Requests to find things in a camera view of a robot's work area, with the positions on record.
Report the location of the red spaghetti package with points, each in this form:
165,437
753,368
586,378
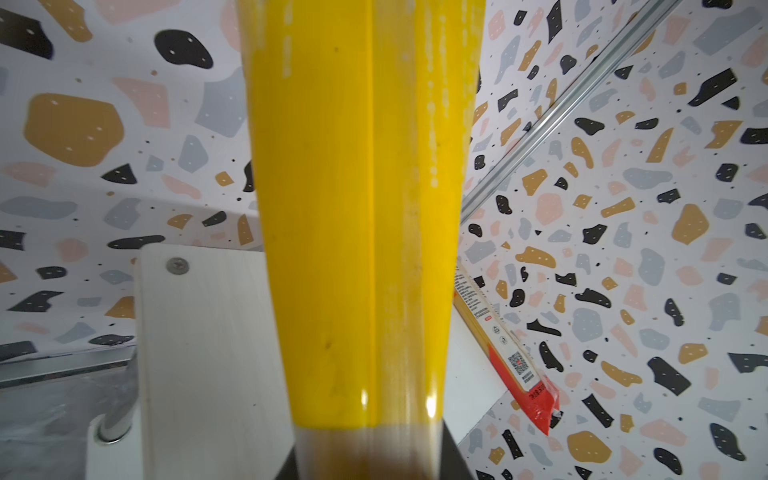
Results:
535,394

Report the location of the white two-tier shelf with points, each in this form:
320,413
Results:
206,397

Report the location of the yellow spaghetti package with barcode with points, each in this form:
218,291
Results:
360,115

